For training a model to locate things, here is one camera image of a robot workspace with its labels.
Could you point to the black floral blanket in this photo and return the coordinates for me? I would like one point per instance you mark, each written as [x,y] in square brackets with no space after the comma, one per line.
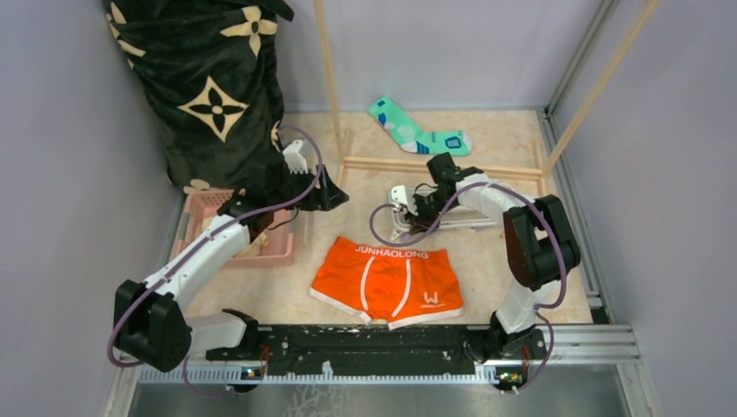
[209,74]

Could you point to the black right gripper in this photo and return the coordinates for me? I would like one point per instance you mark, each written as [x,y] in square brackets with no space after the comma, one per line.
[418,221]

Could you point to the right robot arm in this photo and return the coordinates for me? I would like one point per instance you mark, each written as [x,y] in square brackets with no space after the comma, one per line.
[539,241]

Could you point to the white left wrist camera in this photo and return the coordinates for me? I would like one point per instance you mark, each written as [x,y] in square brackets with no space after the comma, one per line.
[294,157]

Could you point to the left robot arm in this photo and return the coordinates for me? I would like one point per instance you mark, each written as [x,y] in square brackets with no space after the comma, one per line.
[149,322]

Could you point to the green blue patterned sock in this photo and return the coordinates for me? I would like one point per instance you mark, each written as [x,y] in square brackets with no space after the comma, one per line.
[413,139]

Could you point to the beige cloth in basket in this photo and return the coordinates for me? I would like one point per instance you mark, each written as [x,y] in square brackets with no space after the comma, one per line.
[255,248]

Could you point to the orange underwear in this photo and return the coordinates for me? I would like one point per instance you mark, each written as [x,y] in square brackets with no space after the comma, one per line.
[398,286]

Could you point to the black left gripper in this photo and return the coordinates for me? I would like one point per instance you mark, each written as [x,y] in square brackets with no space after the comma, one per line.
[326,197]

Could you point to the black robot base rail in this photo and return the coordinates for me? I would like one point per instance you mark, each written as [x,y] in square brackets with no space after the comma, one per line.
[425,350]

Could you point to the white multi-clip hanger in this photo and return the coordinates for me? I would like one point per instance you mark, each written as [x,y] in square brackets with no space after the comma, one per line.
[458,217]

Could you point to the pink plastic basket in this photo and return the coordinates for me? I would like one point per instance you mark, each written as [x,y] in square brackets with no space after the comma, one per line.
[199,209]

